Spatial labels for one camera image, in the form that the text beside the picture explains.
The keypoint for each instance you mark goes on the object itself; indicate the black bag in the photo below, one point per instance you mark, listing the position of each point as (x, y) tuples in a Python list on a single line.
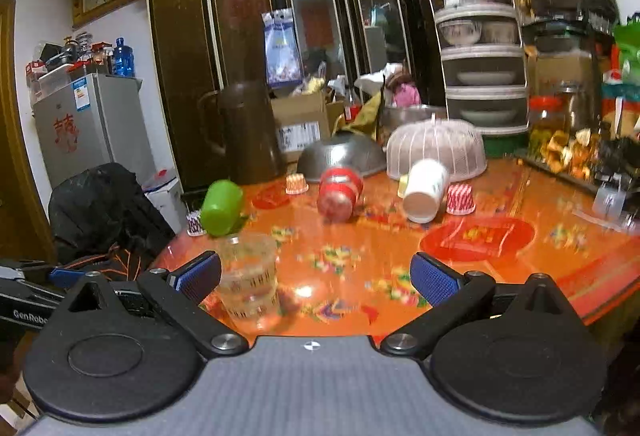
[(100, 211)]

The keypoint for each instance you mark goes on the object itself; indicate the red plastic cup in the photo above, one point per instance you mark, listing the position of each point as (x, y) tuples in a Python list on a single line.
[(340, 193)]

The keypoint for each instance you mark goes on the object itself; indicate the metal bowl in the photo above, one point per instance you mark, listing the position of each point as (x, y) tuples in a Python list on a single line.
[(340, 159)]

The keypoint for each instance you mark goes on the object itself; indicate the green plastic cup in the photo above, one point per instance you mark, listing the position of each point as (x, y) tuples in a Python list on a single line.
[(222, 208)]

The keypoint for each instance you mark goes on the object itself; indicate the dark tray of food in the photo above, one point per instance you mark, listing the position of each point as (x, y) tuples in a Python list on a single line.
[(575, 156)]

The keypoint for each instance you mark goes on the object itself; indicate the pink cloth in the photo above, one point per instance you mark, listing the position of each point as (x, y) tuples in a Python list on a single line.
[(407, 95)]

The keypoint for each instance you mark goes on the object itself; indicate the blue white package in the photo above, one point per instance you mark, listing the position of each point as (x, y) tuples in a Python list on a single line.
[(282, 49)]

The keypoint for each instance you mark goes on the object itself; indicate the clear plastic cup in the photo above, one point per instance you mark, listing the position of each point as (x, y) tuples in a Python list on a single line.
[(250, 276)]

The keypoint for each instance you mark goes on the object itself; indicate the small translucent cup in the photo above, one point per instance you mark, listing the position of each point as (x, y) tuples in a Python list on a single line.
[(609, 202)]

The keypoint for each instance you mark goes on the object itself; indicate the white mesh food cover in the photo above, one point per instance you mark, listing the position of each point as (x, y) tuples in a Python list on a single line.
[(435, 146)]

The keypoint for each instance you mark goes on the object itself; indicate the small red plate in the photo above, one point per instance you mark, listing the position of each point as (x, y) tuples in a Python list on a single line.
[(270, 199)]

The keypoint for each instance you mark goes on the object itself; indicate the small yellow cup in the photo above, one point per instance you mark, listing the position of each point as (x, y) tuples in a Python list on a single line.
[(402, 187)]

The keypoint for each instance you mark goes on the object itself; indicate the green plastic bag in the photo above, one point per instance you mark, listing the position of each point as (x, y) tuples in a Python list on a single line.
[(627, 46)]

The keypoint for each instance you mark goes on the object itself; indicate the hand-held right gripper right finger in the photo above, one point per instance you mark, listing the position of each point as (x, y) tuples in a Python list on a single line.
[(432, 278)]

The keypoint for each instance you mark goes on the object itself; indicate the orange printed tablecloth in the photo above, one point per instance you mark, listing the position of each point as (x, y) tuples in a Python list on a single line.
[(350, 236)]

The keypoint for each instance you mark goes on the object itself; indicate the cardboard box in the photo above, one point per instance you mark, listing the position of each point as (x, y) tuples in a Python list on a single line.
[(300, 121)]

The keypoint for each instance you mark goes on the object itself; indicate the dark wooden cabinet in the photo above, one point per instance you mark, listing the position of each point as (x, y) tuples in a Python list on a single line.
[(185, 41)]

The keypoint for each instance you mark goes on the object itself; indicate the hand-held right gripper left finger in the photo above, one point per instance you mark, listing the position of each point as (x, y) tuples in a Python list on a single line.
[(197, 273)]

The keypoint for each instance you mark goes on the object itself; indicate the dark patterned cupcake liner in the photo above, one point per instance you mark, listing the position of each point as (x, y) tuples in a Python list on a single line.
[(195, 223)]

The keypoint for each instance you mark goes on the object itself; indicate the red striped cupcake liner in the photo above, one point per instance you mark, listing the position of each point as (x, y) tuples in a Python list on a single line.
[(460, 200)]

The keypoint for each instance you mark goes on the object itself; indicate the white paper cup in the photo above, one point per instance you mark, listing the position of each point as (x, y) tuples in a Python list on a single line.
[(424, 193)]

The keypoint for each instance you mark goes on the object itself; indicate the white carton box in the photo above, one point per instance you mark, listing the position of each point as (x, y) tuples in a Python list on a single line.
[(165, 198)]

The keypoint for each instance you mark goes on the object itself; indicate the blue water bottle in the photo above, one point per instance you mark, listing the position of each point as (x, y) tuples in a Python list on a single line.
[(124, 59)]

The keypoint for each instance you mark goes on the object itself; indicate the red plastic tray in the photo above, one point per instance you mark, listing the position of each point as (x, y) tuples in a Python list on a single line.
[(477, 238)]

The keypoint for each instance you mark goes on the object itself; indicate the stacked dish storage container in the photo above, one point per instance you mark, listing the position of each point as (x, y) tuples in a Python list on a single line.
[(475, 41)]

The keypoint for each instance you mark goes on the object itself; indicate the brown thermos jug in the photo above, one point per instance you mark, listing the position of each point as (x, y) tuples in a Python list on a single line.
[(250, 131)]

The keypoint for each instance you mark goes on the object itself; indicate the metal pot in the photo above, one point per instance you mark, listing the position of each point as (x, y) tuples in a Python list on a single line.
[(400, 119)]

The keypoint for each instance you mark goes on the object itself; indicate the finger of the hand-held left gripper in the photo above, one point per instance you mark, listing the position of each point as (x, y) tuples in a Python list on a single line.
[(65, 276)]

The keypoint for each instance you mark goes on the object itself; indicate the grey refrigerator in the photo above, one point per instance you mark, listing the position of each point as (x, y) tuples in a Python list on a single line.
[(95, 131)]

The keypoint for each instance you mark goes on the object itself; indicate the pink cupcake liner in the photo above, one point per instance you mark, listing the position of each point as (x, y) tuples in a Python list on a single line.
[(296, 184)]

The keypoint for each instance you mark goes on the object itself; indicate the yellow cloth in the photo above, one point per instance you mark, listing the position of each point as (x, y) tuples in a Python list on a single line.
[(367, 114)]

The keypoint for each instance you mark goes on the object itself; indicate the wooden door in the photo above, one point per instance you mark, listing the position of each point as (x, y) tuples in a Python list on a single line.
[(15, 141)]

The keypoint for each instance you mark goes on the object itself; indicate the glass jar red lid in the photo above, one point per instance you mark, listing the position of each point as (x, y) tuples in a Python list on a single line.
[(547, 126)]

